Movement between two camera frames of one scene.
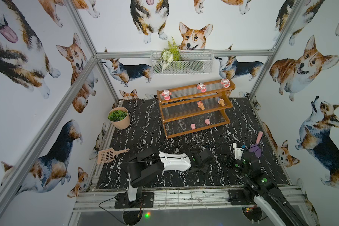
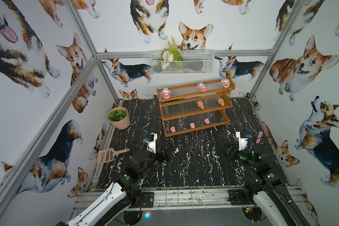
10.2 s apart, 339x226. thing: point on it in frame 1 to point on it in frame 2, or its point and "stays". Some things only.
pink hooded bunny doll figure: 166,94 stays
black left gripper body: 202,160 to 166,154
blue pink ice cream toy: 221,101 stays
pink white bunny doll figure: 225,83 stays
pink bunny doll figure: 201,86 stays
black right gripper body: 233,163 to 242,156
